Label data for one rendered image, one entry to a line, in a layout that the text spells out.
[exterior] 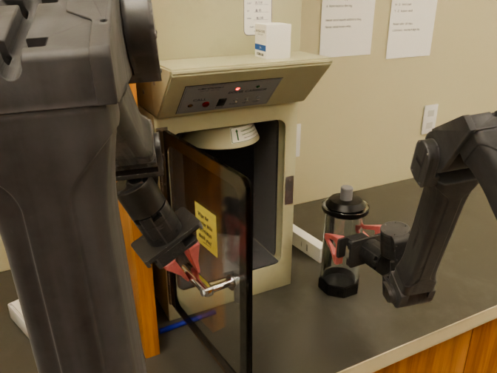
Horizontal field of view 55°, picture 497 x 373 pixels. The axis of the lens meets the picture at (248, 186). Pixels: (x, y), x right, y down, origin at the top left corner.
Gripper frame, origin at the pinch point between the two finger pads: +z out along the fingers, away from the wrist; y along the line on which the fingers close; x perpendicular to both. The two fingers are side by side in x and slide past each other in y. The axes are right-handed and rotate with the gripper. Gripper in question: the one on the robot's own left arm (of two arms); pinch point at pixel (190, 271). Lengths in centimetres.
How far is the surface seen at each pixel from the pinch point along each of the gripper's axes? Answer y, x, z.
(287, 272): -21.6, -19.5, 35.3
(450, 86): -127, -55, 52
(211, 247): -5.2, -0.6, -0.8
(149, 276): 5.6, -13.4, 5.7
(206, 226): -6.5, -2.2, -3.7
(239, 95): -26.9, -14.9, -14.0
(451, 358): -40, 10, 64
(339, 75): -82, -59, 22
